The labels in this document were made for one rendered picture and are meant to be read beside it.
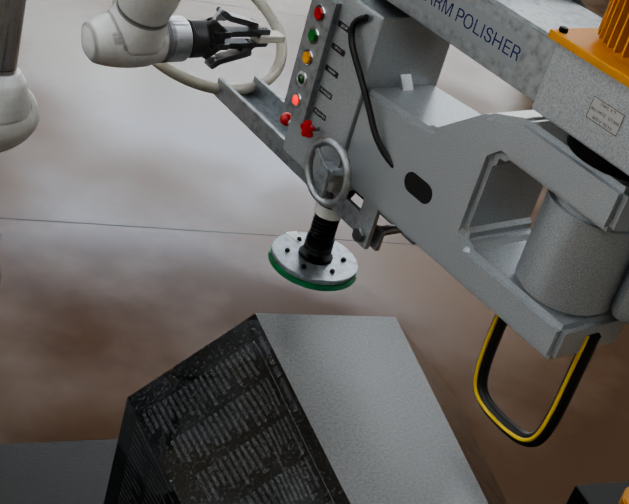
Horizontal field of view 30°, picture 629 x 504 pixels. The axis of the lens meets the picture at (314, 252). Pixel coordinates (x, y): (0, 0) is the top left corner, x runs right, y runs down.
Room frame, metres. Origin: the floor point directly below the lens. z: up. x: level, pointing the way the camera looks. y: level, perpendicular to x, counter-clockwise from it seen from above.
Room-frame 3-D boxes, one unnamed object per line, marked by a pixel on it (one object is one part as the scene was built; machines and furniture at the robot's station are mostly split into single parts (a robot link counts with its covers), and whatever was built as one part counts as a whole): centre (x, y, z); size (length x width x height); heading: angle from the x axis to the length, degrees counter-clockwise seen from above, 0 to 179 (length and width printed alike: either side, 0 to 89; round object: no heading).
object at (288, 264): (2.40, -0.01, 0.91); 0.22 x 0.22 x 0.04
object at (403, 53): (2.34, -0.06, 1.36); 0.36 x 0.22 x 0.45; 44
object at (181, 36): (2.11, 0.39, 1.47); 0.09 x 0.06 x 0.09; 44
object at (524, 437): (1.92, -0.47, 1.10); 0.23 x 0.03 x 0.32; 44
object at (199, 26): (2.16, 0.33, 1.47); 0.09 x 0.07 x 0.08; 134
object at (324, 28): (2.37, 0.12, 1.41); 0.08 x 0.03 x 0.28; 44
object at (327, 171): (2.23, 0.00, 1.24); 0.15 x 0.10 x 0.15; 44
